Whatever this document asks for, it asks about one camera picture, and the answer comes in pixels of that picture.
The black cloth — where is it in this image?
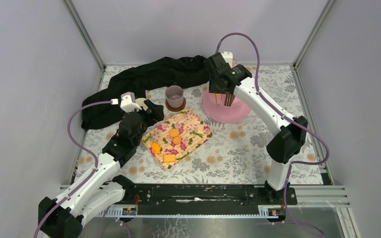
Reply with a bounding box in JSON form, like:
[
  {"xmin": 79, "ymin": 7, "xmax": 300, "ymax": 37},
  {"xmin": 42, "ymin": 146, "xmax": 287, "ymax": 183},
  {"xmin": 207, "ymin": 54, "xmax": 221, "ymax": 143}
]
[{"xmin": 81, "ymin": 56, "xmax": 209, "ymax": 130}]

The pink three-tier cake stand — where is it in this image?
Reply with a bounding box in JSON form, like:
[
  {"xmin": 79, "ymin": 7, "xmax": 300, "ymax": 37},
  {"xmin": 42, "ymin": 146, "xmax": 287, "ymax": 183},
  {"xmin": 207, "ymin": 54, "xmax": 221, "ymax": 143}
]
[{"xmin": 202, "ymin": 90, "xmax": 251, "ymax": 123}]

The brown round coaster right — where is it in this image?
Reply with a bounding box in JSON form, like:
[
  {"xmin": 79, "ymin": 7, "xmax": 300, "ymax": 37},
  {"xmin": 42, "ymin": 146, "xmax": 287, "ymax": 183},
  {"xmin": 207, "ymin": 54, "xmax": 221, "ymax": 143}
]
[{"xmin": 165, "ymin": 98, "xmax": 187, "ymax": 113}]

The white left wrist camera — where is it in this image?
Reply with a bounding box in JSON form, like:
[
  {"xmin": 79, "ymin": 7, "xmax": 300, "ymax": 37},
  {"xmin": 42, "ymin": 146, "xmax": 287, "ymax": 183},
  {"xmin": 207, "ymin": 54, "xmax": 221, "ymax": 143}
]
[{"xmin": 110, "ymin": 92, "xmax": 142, "ymax": 113}]

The orange fish-shaped cookie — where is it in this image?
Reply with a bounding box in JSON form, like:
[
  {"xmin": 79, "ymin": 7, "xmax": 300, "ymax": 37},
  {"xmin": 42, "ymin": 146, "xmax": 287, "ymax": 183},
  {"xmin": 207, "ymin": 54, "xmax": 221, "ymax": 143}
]
[{"xmin": 151, "ymin": 142, "xmax": 162, "ymax": 154}]

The orange square cracker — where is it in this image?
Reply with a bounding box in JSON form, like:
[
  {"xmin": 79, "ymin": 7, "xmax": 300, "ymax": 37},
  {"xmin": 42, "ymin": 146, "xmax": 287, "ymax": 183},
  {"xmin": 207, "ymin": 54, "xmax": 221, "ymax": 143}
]
[{"xmin": 163, "ymin": 154, "xmax": 176, "ymax": 163}]

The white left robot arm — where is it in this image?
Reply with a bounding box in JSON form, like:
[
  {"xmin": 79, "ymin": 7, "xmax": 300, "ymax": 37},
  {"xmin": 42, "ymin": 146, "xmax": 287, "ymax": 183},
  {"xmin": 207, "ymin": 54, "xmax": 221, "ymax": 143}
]
[{"xmin": 33, "ymin": 95, "xmax": 164, "ymax": 238}]

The floral serving tray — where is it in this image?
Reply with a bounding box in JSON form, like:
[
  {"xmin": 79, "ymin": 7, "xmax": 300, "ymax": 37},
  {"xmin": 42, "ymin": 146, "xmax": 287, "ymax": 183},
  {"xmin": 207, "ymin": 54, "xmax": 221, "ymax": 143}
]
[{"xmin": 141, "ymin": 108, "xmax": 213, "ymax": 170}]

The purple mug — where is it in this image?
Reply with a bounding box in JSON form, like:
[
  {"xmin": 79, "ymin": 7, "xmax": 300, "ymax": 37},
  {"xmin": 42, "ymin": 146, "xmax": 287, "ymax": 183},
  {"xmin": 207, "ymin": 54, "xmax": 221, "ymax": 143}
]
[{"xmin": 165, "ymin": 85, "xmax": 184, "ymax": 109}]

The chocolate wafer biscuit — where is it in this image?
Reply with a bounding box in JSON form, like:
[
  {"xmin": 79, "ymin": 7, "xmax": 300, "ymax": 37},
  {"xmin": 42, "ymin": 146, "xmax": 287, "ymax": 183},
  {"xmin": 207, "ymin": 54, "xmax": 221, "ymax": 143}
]
[{"xmin": 224, "ymin": 94, "xmax": 235, "ymax": 107}]

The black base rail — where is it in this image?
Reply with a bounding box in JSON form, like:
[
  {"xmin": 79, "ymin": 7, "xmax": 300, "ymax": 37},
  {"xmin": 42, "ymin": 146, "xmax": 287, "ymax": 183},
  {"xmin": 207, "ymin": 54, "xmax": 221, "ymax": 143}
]
[{"xmin": 115, "ymin": 183, "xmax": 298, "ymax": 216}]

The white paper cup black base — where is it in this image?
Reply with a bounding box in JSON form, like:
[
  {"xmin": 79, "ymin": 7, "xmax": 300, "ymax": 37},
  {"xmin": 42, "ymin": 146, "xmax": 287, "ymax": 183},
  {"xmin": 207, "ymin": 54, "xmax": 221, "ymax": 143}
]
[{"xmin": 135, "ymin": 98, "xmax": 148, "ymax": 111}]

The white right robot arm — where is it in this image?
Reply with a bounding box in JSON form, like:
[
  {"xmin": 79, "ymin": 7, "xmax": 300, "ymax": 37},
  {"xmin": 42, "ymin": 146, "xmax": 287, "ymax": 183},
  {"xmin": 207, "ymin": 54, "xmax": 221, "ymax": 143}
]
[{"xmin": 204, "ymin": 52, "xmax": 308, "ymax": 204}]

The round orange cookie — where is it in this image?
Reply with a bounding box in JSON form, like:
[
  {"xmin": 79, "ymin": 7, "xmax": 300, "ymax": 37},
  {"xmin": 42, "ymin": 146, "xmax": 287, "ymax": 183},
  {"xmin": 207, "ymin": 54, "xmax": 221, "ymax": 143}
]
[{"xmin": 169, "ymin": 128, "xmax": 180, "ymax": 138}]

